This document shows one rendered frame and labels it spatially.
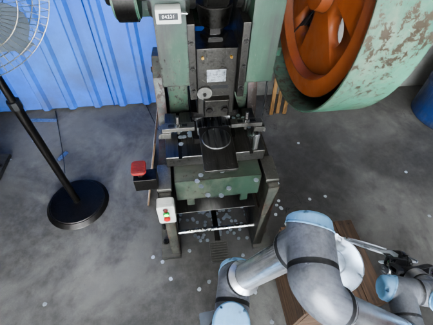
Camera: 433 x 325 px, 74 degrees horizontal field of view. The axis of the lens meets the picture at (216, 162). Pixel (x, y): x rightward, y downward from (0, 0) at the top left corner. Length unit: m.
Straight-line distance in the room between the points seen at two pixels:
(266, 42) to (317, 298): 0.75
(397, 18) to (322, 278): 0.59
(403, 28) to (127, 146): 1.96
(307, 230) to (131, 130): 1.98
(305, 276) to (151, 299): 1.19
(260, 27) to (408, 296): 0.89
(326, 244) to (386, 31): 0.50
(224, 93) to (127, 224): 1.14
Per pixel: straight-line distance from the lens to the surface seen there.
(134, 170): 1.20
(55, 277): 1.96
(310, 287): 0.69
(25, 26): 1.36
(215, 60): 1.07
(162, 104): 1.55
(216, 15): 1.03
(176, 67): 1.02
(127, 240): 1.91
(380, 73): 0.89
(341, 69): 0.94
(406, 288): 1.05
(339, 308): 0.72
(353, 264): 1.55
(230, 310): 1.02
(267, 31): 1.00
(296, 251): 0.71
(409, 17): 0.83
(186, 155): 1.29
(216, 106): 1.15
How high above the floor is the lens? 1.67
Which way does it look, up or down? 50 degrees down
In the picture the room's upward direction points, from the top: 2 degrees clockwise
